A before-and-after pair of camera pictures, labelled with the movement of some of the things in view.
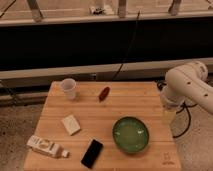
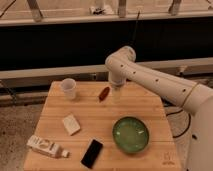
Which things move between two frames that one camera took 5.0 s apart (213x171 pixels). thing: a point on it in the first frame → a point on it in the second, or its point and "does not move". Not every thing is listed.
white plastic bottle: [46, 147] does not move
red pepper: [104, 94] does not move
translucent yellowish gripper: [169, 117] → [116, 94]
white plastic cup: [68, 86] does not move
